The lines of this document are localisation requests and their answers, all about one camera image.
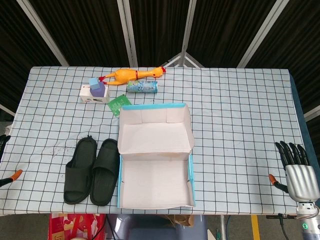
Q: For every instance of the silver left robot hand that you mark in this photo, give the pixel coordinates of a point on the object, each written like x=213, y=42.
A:
x=12, y=175

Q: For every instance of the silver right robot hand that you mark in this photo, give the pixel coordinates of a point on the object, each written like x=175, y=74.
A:
x=301, y=181

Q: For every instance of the black slipper with frayed tip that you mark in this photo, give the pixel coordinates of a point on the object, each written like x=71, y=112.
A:
x=80, y=170

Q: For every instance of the light blue shoe box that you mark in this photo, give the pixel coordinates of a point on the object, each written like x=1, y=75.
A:
x=155, y=175

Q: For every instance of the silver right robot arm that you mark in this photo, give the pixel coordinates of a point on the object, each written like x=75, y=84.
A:
x=306, y=222

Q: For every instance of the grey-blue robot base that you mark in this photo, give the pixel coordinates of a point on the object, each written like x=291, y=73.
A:
x=150, y=230

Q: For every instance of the blue table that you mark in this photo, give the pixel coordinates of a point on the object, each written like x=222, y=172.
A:
x=301, y=112

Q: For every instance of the red shopping bag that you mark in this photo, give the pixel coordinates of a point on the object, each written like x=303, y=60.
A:
x=70, y=226

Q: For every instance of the black-checked pale blue tablecloth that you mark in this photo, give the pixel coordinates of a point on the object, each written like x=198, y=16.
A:
x=237, y=125

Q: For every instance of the metal table leg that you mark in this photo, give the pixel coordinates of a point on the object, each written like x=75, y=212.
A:
x=222, y=227

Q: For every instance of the white stapler carton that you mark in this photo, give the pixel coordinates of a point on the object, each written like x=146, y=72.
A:
x=86, y=96

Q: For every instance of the purple foam block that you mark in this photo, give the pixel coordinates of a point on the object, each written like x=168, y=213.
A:
x=98, y=92

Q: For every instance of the light blue foam block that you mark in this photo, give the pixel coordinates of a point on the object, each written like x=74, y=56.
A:
x=94, y=83

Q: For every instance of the green card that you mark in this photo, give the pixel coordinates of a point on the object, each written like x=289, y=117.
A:
x=116, y=105

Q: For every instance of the brown paper bag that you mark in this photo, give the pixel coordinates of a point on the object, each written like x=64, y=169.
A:
x=181, y=220

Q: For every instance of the yellow rubber chicken toy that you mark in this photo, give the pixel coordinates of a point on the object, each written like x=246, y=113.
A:
x=123, y=76

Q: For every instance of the white triangular metal brace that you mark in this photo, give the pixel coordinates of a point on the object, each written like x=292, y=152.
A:
x=183, y=58

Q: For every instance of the white metal frame bar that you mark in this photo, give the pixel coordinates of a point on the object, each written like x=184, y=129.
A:
x=312, y=112
x=6, y=109

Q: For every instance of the white metal screen post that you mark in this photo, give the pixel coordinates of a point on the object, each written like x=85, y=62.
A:
x=127, y=32
x=39, y=27
x=188, y=25
x=261, y=32

